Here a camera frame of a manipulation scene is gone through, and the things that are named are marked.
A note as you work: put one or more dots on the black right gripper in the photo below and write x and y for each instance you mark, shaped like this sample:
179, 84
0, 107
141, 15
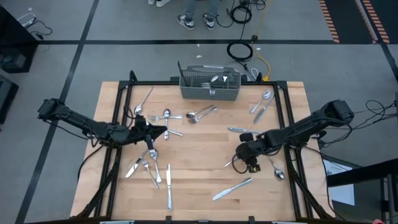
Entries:
247, 151

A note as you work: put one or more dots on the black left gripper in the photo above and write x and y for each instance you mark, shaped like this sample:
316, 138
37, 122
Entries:
140, 130

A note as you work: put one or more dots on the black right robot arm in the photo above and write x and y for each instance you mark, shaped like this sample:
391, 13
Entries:
304, 129

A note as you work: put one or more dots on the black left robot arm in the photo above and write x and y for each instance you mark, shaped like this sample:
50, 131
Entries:
77, 119

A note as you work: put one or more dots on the grey mesh cutlery basket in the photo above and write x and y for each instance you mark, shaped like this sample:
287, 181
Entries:
202, 95

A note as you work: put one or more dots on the white paper sheet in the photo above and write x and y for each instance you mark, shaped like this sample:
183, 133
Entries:
342, 193

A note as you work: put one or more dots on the black desk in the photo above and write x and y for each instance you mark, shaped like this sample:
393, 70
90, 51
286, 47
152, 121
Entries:
357, 174

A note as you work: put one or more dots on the person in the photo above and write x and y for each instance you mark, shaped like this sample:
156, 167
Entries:
199, 7
161, 2

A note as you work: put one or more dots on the black box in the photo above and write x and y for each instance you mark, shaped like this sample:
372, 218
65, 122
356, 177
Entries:
6, 99

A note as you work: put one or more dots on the black cabinet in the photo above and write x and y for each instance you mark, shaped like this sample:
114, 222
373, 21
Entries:
15, 49

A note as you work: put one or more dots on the black mat orange stripes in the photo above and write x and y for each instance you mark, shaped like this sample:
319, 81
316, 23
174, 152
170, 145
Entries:
345, 18

